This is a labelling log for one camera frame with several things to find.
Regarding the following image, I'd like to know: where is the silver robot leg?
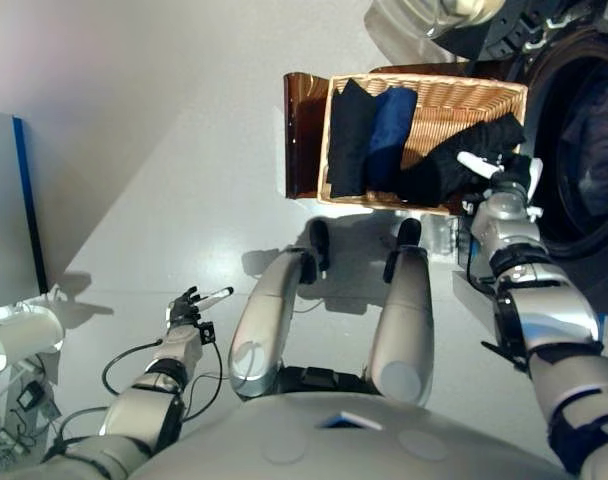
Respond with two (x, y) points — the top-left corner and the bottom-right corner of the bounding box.
(228, 219), (330, 401)
(366, 218), (433, 409)

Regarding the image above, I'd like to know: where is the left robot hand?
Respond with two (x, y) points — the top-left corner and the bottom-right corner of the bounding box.
(166, 285), (235, 329)

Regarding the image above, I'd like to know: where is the white device with cables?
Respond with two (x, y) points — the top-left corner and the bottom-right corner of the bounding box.
(0, 305), (65, 371)

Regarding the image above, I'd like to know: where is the grey front-load washing machine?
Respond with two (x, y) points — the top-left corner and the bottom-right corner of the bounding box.
(468, 0), (608, 321)

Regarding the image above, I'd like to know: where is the left silver robot leg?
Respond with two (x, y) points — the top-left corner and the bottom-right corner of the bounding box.
(228, 219), (330, 401)

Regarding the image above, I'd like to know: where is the silver robot torso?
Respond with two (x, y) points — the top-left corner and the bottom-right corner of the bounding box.
(128, 367), (570, 480)

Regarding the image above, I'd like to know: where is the black power adapter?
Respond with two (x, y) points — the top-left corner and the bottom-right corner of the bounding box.
(16, 383), (41, 409)

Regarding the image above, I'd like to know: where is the blue folded cloth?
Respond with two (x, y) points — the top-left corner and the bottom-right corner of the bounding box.
(366, 87), (419, 194)

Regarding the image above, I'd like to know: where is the wicker laundry basket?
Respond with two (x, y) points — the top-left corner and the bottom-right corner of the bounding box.
(316, 73), (529, 217)

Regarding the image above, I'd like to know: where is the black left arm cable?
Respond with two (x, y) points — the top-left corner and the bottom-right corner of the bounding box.
(102, 338), (225, 421)

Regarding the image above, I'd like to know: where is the round glass washing machine door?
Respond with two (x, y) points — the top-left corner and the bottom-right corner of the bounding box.
(363, 0), (540, 64)

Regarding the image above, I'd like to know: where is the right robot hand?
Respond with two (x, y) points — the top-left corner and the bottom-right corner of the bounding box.
(456, 149), (545, 200)

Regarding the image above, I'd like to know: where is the brown glossy side table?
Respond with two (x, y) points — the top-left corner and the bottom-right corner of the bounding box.
(282, 63), (485, 201)

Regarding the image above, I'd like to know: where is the right silver robot leg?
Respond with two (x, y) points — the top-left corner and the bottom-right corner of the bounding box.
(366, 218), (433, 409)

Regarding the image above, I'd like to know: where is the black cloth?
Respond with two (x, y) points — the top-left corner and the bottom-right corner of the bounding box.
(396, 112), (533, 206)
(326, 78), (378, 199)

